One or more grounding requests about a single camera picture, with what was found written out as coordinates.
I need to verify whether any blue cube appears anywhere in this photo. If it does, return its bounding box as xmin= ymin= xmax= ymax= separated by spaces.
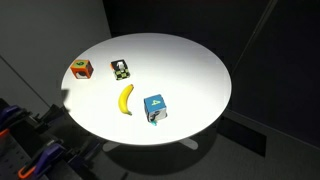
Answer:
xmin=144 ymin=94 xmax=167 ymax=125

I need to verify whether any orange cube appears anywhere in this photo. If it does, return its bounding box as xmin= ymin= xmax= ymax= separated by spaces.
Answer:
xmin=70 ymin=59 xmax=93 ymax=79

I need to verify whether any white round table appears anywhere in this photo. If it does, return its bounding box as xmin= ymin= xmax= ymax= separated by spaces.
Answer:
xmin=61 ymin=33 xmax=232 ymax=152

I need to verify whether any yellow banana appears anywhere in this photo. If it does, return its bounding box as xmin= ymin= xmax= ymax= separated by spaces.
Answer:
xmin=118 ymin=84 xmax=134 ymax=115

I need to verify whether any purple orange clamp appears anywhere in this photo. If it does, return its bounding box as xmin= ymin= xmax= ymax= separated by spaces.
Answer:
xmin=17 ymin=143 xmax=66 ymax=180

